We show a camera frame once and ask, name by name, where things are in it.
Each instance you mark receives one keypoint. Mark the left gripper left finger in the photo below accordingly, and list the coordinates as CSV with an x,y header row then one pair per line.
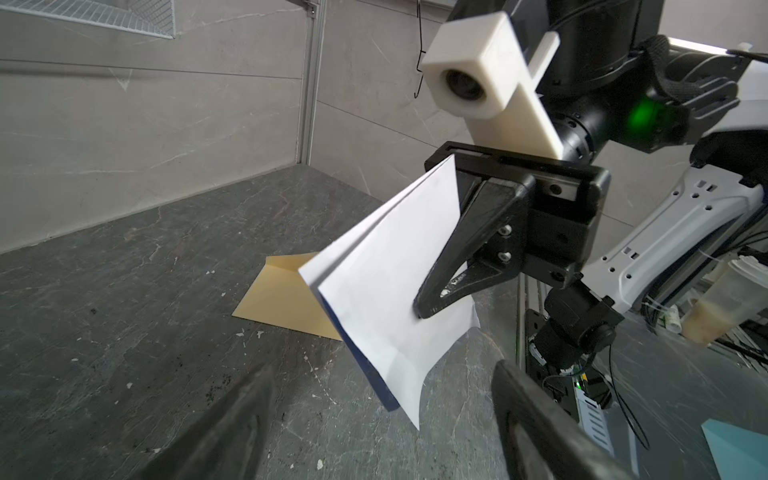
x,y
228,442

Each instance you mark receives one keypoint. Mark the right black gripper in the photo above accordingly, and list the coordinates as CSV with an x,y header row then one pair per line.
x,y
517,212

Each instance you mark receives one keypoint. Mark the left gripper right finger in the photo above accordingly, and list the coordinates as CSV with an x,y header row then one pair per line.
x,y
538,438

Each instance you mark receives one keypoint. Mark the white letter with blue border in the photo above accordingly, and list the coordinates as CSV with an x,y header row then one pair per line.
x,y
368,278

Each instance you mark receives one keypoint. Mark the tan paper envelope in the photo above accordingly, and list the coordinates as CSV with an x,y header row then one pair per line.
x,y
280,297

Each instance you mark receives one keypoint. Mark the slotted cable duct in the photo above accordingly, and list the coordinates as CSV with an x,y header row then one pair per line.
x,y
593,421

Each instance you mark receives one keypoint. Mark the black wire hook rack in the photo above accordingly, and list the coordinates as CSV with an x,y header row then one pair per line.
x,y
422,50

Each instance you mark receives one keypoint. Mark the white wire mesh basket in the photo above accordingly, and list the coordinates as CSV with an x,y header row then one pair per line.
x,y
155,18

